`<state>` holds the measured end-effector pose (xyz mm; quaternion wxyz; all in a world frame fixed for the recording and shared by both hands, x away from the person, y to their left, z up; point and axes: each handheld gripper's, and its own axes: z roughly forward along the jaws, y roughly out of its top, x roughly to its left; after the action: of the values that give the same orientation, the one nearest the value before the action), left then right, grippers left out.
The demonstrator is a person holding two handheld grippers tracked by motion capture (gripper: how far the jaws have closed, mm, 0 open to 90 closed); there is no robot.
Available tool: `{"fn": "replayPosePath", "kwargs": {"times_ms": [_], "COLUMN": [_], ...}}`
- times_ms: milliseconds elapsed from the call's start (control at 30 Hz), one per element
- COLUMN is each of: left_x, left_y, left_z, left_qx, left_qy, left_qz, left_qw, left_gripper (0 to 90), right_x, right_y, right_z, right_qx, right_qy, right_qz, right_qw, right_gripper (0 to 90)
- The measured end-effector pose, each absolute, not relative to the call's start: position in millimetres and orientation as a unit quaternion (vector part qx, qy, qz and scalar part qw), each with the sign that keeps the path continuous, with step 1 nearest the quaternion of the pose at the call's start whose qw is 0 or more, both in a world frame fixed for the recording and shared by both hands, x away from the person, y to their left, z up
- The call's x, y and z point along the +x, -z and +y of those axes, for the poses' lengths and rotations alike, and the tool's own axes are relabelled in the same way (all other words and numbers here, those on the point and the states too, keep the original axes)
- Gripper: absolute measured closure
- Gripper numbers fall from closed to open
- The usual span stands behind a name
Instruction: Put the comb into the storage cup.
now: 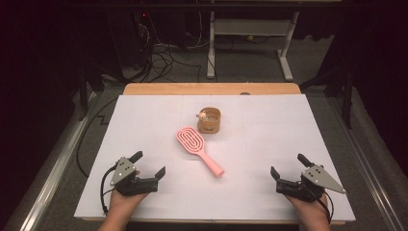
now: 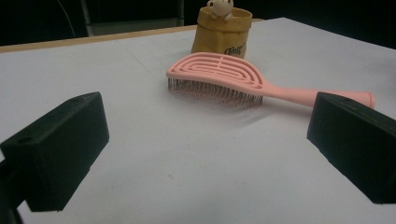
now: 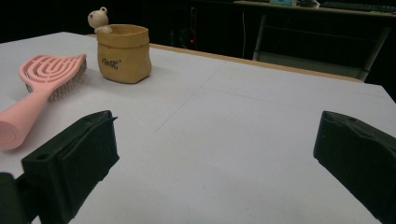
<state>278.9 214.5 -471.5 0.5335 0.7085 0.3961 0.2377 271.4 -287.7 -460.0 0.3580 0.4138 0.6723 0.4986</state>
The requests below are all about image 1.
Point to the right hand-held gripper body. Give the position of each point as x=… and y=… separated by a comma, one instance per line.
x=316, y=179

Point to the tan pot with bear figure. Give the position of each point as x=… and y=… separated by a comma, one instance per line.
x=210, y=125

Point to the white table cover sheet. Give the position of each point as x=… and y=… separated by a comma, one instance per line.
x=256, y=154

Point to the person's left hand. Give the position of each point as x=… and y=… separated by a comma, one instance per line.
x=126, y=201

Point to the black stand leg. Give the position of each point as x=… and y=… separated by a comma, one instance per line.
x=346, y=96
x=84, y=89

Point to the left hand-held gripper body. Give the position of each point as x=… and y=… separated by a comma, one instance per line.
x=123, y=171

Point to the wooden table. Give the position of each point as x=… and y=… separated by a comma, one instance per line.
x=192, y=88

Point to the pink hairbrush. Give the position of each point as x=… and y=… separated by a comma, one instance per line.
x=208, y=162

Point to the aluminium floor rail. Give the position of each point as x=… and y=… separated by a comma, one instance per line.
x=369, y=166
x=54, y=166

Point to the white-legged desk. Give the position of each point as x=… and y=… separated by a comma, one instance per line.
x=250, y=27

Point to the person's right hand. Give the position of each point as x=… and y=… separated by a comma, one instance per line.
x=309, y=208

